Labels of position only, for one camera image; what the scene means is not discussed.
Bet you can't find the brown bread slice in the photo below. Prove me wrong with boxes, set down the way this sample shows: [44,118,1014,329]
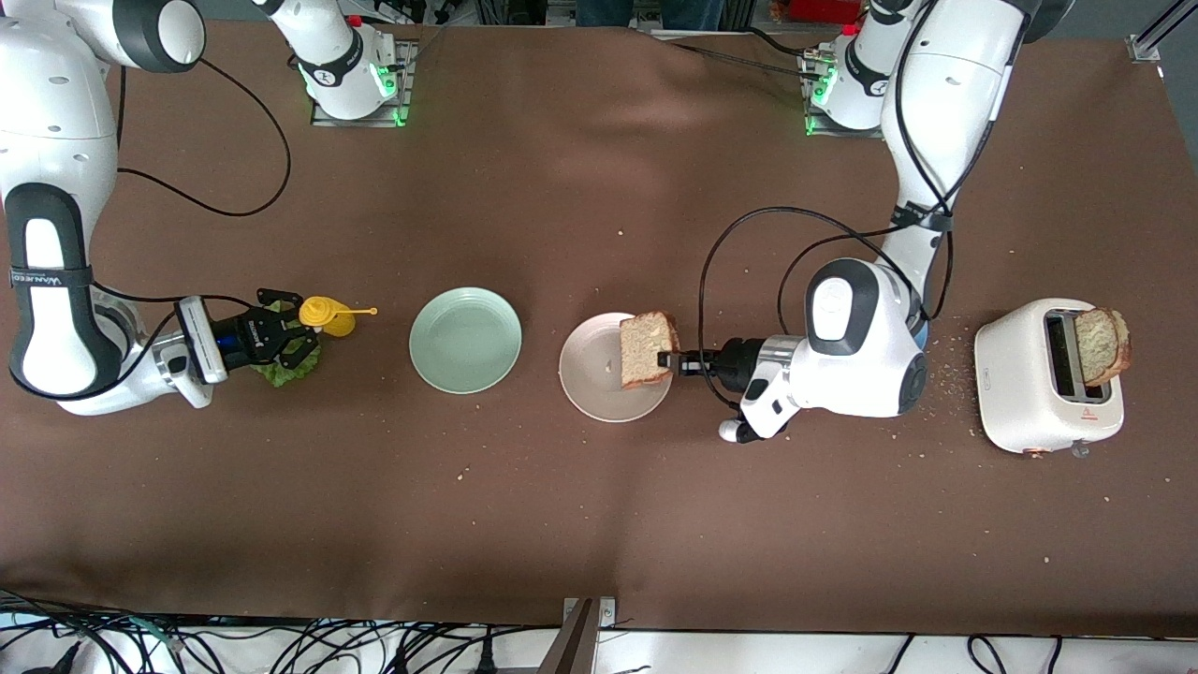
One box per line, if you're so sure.
[620,311,682,391]
[1074,308,1132,388]

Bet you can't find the green lettuce leaf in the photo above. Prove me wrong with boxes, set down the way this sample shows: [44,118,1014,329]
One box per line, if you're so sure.
[251,328,321,388]

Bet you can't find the yellow mustard squeeze bottle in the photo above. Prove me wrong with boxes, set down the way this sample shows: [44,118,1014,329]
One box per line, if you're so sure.
[299,296,378,338]

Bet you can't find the beige plate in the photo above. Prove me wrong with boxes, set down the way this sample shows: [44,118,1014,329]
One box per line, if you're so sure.
[559,312,675,423]

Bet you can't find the pale green plate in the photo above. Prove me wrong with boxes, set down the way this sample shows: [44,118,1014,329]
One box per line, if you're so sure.
[409,286,523,395]

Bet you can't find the brown tablecloth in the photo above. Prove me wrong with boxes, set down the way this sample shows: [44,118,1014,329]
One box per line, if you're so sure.
[0,17,1198,639]

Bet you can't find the white two-slot toaster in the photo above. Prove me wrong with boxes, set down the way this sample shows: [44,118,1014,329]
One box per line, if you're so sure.
[973,298,1126,460]

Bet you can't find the red box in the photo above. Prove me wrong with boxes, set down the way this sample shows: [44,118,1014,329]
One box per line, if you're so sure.
[786,0,867,24]

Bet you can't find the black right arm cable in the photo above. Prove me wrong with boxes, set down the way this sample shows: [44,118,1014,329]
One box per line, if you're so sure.
[117,56,291,218]

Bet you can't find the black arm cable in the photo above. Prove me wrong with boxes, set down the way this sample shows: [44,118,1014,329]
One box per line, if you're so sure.
[697,0,956,413]
[117,56,291,218]

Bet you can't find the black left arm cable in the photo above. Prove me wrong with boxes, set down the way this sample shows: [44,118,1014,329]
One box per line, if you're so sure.
[697,0,956,413]

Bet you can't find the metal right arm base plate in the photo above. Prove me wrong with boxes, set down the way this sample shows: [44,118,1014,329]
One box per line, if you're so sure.
[311,39,413,127]

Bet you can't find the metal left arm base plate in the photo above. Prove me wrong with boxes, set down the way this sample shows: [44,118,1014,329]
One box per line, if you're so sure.
[803,47,885,139]

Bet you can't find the metal mounting bracket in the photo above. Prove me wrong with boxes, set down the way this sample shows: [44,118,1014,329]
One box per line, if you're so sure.
[562,596,619,630]

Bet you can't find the black cable on tablecloth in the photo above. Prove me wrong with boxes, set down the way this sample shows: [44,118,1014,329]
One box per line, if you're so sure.
[669,42,823,81]

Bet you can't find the teal floor cable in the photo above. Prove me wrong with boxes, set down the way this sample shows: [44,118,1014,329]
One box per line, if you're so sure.
[117,613,188,656]

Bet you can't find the grey camera pole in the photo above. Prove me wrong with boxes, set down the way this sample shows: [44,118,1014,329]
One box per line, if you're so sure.
[536,599,600,674]

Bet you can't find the aluminium frame rail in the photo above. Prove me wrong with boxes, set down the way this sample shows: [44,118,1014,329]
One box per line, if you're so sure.
[1128,0,1198,65]

